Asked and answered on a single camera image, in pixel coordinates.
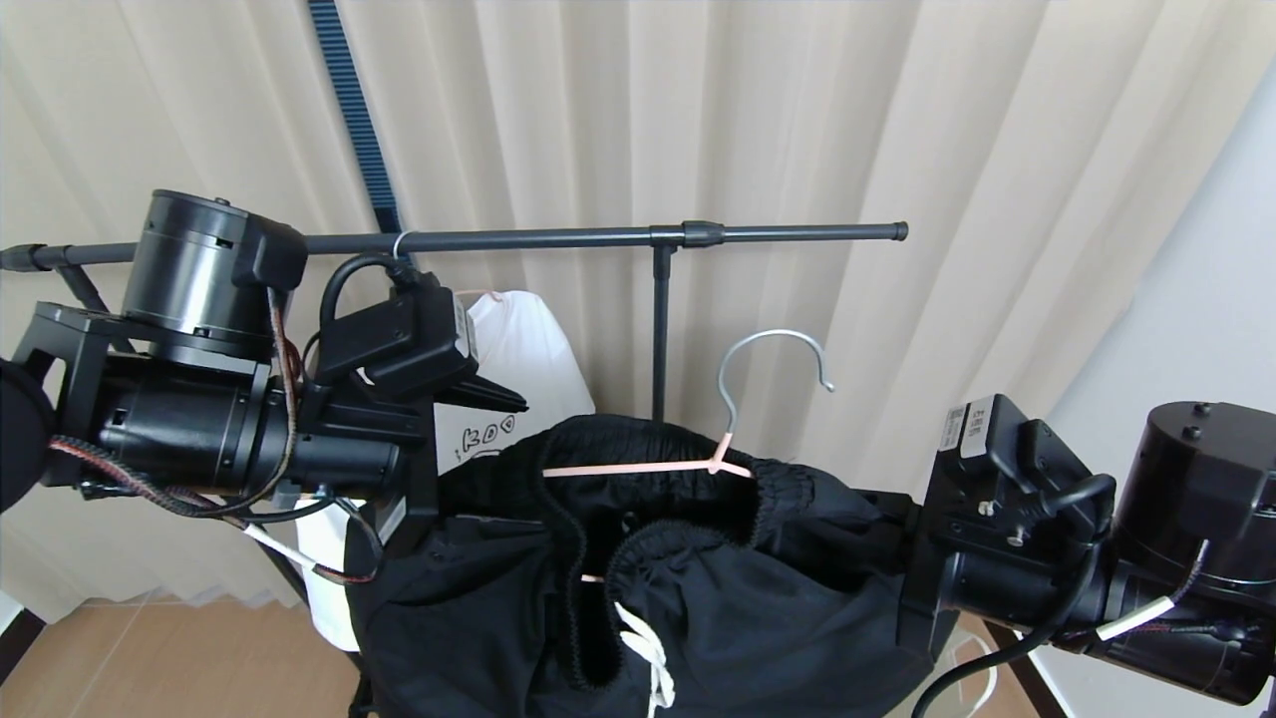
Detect white printed t-shirt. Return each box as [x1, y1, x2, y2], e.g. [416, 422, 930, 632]
[294, 290, 597, 654]

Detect white laundry basket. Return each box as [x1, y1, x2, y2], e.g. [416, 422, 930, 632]
[912, 628, 999, 718]

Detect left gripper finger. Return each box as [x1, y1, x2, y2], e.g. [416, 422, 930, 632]
[436, 373, 529, 415]

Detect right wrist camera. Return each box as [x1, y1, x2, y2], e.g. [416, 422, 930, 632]
[925, 393, 1117, 559]

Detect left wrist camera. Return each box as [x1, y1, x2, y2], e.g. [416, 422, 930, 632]
[299, 289, 481, 440]

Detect black clothes rack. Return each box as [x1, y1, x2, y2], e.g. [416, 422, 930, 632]
[0, 220, 909, 718]

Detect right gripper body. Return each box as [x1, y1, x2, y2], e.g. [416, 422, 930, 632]
[895, 489, 1114, 661]

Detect window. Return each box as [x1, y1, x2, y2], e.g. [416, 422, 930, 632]
[305, 0, 418, 262]

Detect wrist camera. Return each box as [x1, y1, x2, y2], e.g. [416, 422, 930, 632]
[925, 393, 1117, 559]
[299, 289, 481, 440]

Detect black garment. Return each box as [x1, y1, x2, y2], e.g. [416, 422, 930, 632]
[344, 414, 950, 718]

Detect pink clothes hanger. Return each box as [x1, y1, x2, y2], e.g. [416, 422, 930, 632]
[541, 329, 836, 584]
[391, 230, 504, 302]

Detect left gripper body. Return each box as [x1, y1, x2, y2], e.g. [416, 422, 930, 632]
[98, 382, 442, 559]

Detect beige curtain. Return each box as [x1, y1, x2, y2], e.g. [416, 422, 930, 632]
[334, 0, 1276, 500]
[0, 0, 410, 609]

